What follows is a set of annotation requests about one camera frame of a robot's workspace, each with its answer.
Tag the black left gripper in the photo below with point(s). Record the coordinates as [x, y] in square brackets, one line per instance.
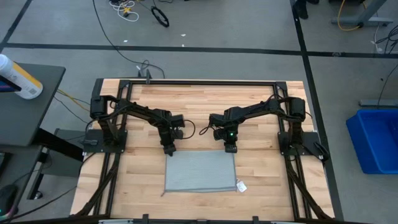
[169, 133]

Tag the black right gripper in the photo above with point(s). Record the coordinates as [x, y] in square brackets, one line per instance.
[225, 127]

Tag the grey waffle microfiber towel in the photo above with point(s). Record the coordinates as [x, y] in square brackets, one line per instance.
[200, 171]

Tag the white handwritten towel tag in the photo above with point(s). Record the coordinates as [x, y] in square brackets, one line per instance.
[241, 186]

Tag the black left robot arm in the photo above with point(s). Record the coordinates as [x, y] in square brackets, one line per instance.
[140, 110]

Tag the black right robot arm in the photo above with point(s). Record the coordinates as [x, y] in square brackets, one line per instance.
[264, 107]

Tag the silver aluminium bar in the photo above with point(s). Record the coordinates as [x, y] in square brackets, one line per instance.
[115, 221]

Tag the black desk beam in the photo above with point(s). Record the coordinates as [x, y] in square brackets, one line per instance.
[59, 144]

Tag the black side table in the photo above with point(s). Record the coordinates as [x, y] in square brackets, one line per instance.
[31, 118]

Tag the blue plastic bin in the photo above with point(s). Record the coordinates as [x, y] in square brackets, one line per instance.
[373, 140]

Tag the yellow plug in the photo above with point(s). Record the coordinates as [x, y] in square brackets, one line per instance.
[126, 12]

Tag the black desk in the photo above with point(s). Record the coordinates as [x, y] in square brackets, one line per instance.
[21, 168]

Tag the grey floor foot bar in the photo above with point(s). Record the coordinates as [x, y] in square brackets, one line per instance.
[379, 103]

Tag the person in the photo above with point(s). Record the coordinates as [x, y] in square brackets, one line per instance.
[301, 9]

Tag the white bottle with yellow label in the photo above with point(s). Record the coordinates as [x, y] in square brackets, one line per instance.
[21, 82]

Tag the black computer mouse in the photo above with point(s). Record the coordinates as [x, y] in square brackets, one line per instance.
[7, 197]

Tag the black tablet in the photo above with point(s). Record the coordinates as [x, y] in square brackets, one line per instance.
[7, 84]

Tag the black aluminium table frame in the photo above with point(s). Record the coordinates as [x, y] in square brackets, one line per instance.
[202, 83]

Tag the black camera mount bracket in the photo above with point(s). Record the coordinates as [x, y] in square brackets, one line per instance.
[147, 76]

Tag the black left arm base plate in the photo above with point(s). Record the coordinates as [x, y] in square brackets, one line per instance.
[91, 143]

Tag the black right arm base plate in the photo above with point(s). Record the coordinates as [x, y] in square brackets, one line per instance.
[309, 143]

